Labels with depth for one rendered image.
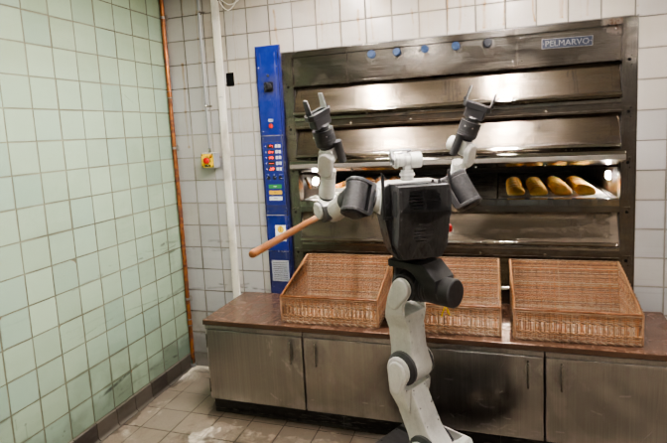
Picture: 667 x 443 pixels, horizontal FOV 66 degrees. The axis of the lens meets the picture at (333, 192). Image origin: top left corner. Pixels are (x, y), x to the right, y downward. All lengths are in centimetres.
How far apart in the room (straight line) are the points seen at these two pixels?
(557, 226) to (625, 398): 89
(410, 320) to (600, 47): 173
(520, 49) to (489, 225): 98
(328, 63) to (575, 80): 137
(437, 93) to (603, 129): 88
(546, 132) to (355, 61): 114
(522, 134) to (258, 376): 198
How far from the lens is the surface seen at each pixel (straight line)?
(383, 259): 310
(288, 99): 322
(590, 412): 279
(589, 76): 301
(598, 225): 306
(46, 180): 286
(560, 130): 298
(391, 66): 306
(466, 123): 224
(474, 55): 300
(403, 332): 219
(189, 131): 356
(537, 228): 303
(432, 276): 201
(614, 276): 309
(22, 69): 284
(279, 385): 302
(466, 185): 210
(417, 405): 229
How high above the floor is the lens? 161
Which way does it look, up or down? 7 degrees down
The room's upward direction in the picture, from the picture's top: 3 degrees counter-clockwise
